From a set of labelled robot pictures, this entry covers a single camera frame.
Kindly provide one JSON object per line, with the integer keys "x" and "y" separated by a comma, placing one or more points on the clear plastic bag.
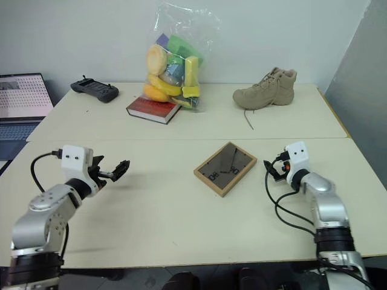
{"x": 187, "y": 33}

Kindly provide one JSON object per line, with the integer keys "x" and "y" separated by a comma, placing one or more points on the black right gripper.
{"x": 281, "y": 169}

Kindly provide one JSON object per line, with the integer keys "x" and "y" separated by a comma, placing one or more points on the tan suede boot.
{"x": 272, "y": 90}

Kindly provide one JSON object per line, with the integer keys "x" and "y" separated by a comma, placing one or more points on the green foam block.
{"x": 183, "y": 49}

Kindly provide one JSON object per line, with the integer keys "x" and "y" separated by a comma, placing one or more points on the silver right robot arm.
{"x": 328, "y": 199}

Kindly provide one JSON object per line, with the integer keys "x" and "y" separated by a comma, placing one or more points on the long yellow foam block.
{"x": 191, "y": 71}

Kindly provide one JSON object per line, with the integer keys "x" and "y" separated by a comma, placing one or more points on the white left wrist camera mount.
{"x": 74, "y": 160}

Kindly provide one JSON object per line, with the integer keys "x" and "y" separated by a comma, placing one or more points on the square wooden wall clock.
{"x": 225, "y": 169}

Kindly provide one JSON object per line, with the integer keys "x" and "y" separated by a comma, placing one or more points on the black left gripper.
{"x": 99, "y": 175}

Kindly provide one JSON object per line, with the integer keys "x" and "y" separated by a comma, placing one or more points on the open laptop computer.
{"x": 21, "y": 99}

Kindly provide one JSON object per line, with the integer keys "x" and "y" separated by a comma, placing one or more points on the red hardcover book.
{"x": 152, "y": 110}

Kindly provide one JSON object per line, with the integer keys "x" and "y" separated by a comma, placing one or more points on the grey partition panel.
{"x": 362, "y": 90}

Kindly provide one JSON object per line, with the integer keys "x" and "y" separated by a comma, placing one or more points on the black handheld controller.
{"x": 93, "y": 89}

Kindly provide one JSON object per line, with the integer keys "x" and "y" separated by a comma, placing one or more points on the small yellow foam block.
{"x": 190, "y": 91}

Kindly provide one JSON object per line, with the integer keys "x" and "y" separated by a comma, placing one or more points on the yellow curved foam piece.
{"x": 164, "y": 85}

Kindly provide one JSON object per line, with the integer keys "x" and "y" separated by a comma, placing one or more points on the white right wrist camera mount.
{"x": 297, "y": 157}

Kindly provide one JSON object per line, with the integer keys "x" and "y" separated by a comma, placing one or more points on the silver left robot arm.
{"x": 45, "y": 205}

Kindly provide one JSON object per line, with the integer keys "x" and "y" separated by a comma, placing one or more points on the orange round foam disc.
{"x": 155, "y": 59}

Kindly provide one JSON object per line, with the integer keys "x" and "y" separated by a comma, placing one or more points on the dark rounded shape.
{"x": 183, "y": 281}

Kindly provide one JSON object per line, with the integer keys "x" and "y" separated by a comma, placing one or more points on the purple foam block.
{"x": 162, "y": 40}

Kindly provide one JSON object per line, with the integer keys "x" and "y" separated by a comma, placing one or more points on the blue foam cone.
{"x": 174, "y": 72}

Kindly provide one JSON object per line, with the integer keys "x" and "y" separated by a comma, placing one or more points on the orange foam ball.
{"x": 154, "y": 92}

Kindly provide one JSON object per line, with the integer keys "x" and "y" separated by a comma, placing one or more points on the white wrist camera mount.
{"x": 297, "y": 157}
{"x": 74, "y": 160}

